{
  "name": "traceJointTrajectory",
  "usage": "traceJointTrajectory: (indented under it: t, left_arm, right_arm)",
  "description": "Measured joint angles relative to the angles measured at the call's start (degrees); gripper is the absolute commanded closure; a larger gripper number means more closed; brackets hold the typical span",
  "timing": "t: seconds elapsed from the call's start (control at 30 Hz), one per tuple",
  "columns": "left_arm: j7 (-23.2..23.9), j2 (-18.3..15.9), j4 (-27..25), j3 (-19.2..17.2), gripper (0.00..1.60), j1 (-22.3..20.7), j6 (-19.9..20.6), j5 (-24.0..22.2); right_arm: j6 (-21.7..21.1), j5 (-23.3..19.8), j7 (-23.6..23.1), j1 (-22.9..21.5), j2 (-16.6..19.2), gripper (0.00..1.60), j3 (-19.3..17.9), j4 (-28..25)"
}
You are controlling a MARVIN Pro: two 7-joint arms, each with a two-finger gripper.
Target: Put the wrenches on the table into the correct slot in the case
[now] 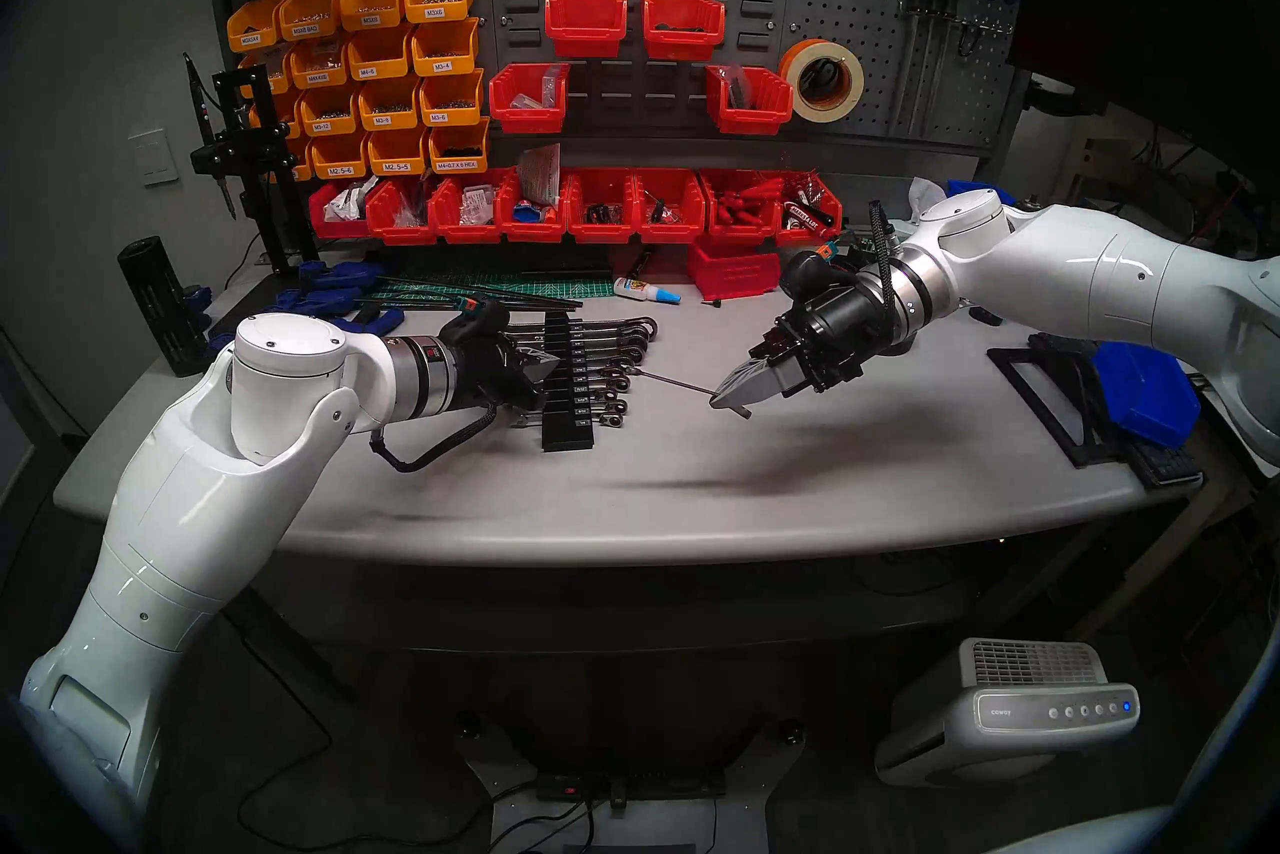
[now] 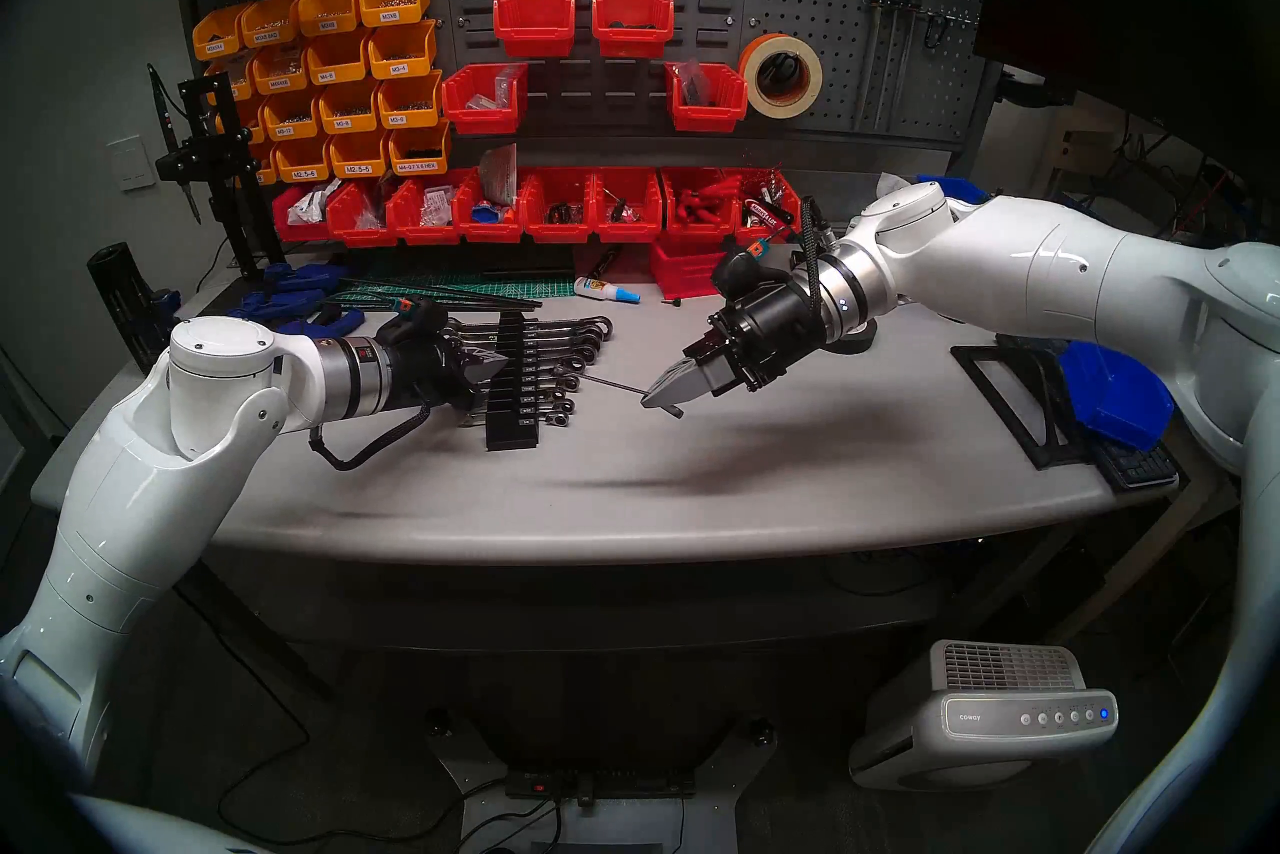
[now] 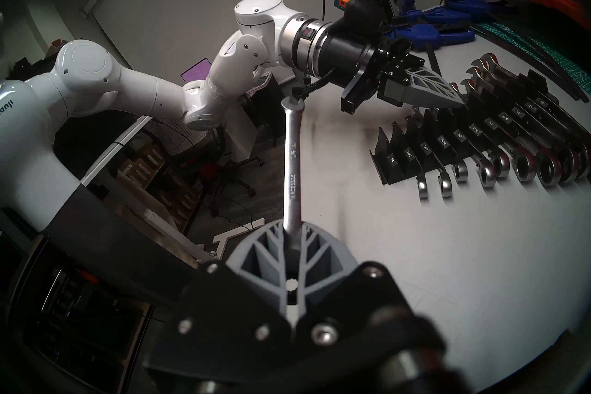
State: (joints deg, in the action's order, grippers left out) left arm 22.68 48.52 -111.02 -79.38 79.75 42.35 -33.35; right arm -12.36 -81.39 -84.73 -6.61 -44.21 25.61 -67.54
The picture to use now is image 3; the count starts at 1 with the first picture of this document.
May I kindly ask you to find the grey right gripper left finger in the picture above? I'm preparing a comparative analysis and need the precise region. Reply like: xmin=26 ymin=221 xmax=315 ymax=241
xmin=143 ymin=220 xmax=292 ymax=380

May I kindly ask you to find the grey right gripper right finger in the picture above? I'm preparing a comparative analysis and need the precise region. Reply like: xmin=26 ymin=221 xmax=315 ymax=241
xmin=295 ymin=221 xmax=444 ymax=375

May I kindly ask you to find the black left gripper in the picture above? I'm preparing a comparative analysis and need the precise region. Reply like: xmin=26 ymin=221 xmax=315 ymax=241
xmin=323 ymin=34 xmax=465 ymax=115

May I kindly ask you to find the black wrench holder case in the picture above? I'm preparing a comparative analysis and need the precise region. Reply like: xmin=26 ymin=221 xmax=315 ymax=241
xmin=369 ymin=70 xmax=591 ymax=186

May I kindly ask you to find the black steel clamp bar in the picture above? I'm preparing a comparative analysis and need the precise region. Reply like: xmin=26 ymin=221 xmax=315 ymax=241
xmin=425 ymin=42 xmax=442 ymax=75

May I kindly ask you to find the large blue trigger clamp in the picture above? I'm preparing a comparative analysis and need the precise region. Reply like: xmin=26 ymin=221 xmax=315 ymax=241
xmin=406 ymin=21 xmax=476 ymax=50

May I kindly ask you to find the white metal desk foot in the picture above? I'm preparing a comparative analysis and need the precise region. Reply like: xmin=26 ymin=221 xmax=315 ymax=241
xmin=212 ymin=218 xmax=267 ymax=260

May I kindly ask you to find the blue bar clamp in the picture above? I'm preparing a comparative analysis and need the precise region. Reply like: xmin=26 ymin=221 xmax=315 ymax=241
xmin=392 ymin=5 xmax=471 ymax=29
xmin=446 ymin=0 xmax=504 ymax=17

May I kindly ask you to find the small chrome ratchet wrench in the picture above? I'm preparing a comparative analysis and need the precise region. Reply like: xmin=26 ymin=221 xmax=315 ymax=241
xmin=413 ymin=109 xmax=431 ymax=201
xmin=427 ymin=109 xmax=454 ymax=199
xmin=441 ymin=107 xmax=469 ymax=182

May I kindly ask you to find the medium chrome ratchet wrench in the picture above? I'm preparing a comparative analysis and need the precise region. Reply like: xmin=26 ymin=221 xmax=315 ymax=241
xmin=455 ymin=105 xmax=497 ymax=189
xmin=462 ymin=93 xmax=536 ymax=183
xmin=462 ymin=98 xmax=511 ymax=177

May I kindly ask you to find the long black rod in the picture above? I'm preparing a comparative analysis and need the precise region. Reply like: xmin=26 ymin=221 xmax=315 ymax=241
xmin=480 ymin=23 xmax=591 ymax=96
xmin=471 ymin=26 xmax=589 ymax=103

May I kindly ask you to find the black office chair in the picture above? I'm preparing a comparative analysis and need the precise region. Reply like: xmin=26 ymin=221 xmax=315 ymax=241
xmin=185 ymin=139 xmax=265 ymax=218

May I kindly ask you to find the white desk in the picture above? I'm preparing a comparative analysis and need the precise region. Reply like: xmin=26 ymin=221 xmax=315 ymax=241
xmin=81 ymin=116 xmax=217 ymax=269

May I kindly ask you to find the purple screen laptop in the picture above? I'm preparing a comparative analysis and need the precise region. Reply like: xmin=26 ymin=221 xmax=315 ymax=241
xmin=180 ymin=58 xmax=213 ymax=84

